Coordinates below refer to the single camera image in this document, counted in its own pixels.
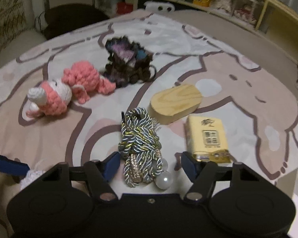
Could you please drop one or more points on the cream doll in clear box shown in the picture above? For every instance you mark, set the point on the cream doll in clear box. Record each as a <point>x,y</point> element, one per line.
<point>224,2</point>

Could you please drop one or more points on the yellow tissue packet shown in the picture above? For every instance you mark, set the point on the yellow tissue packet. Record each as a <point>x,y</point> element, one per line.
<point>206,133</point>

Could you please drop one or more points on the white box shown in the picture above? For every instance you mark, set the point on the white box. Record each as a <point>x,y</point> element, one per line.
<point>296,183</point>

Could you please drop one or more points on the dark crochet flower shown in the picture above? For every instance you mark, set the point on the dark crochet flower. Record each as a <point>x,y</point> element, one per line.
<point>124,62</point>

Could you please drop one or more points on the printed blanket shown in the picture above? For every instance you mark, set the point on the printed blanket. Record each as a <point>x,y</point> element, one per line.
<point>64,119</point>

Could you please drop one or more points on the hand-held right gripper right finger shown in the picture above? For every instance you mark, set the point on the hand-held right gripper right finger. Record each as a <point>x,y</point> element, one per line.
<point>190,165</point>

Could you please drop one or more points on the patterned cushion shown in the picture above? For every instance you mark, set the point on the patterned cushion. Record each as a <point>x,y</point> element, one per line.
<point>5,12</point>

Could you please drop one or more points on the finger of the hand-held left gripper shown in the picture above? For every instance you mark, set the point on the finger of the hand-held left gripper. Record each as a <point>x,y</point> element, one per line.
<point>7,166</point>

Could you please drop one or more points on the white crochet piece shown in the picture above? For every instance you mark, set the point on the white crochet piece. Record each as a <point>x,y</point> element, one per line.
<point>31,179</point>

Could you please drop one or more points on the red doll in clear box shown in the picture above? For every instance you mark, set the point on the red doll in clear box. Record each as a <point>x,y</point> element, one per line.
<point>245,13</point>

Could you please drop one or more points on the yellow bag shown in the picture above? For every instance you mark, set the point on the yellow bag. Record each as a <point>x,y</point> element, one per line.
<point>201,0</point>

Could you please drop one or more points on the red bag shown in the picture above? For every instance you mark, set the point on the red bag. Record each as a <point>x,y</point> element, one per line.
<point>125,9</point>

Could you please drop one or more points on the pink crochet doll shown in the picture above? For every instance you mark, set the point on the pink crochet doll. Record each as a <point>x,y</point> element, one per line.
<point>54,96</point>

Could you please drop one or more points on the beige sofa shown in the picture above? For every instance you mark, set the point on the beige sofa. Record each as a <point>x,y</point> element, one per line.
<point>19,42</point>

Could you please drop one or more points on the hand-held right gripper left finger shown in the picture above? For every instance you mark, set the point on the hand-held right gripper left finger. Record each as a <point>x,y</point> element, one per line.
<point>111,165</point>

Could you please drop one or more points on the taupe bed sheet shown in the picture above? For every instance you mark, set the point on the taupe bed sheet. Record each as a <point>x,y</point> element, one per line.
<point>250,37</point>

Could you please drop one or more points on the wooden block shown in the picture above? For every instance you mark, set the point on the wooden block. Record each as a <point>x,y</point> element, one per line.
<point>173,101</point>

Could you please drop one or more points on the wooden shelf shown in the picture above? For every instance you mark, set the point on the wooden shelf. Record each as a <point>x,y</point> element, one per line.
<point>270,12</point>

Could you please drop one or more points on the white plastic piece with holes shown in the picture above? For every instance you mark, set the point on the white plastic piece with holes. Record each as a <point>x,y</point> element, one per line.
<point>159,7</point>

